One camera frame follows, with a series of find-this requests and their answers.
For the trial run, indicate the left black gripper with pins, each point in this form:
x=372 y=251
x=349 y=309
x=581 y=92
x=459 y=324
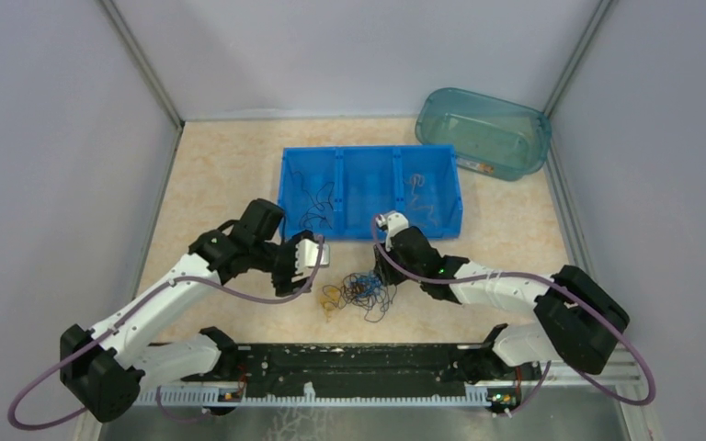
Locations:
x=283 y=283

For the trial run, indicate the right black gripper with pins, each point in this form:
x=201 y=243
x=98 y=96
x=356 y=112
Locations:
x=383 y=268

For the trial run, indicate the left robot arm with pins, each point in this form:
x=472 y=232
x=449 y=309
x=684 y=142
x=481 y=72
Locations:
x=107 y=366

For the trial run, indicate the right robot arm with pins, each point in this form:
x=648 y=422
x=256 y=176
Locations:
x=575 y=319

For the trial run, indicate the blue divided plastic bin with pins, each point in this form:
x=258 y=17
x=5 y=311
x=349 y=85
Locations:
x=336 y=191

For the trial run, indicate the teal translucent plastic tub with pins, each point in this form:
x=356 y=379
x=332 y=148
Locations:
x=491 y=136

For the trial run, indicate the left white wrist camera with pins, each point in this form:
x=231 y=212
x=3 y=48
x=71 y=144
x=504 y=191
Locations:
x=311 y=254

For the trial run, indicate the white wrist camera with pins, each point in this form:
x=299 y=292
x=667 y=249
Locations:
x=391 y=223
x=311 y=254

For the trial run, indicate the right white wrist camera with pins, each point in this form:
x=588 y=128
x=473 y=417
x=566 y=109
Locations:
x=391 y=223

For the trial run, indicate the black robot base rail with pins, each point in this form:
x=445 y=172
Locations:
x=363 y=371

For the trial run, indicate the grey slotted cable duct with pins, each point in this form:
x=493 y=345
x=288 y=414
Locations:
x=226 y=397

